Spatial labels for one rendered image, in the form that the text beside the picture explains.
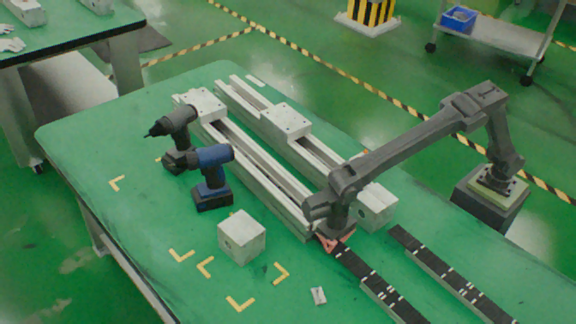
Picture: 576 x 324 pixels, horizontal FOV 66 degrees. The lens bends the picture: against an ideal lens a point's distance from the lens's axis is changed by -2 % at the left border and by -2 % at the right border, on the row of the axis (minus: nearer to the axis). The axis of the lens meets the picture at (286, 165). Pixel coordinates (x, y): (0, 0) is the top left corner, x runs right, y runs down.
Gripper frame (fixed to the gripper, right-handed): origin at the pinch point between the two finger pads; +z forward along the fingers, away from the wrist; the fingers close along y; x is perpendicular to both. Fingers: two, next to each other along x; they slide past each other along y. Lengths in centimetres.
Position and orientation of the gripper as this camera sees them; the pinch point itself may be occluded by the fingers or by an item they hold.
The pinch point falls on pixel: (333, 245)
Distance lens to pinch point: 132.5
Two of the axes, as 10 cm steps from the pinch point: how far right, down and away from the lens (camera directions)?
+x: 6.6, 4.7, -5.8
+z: -0.1, 7.8, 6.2
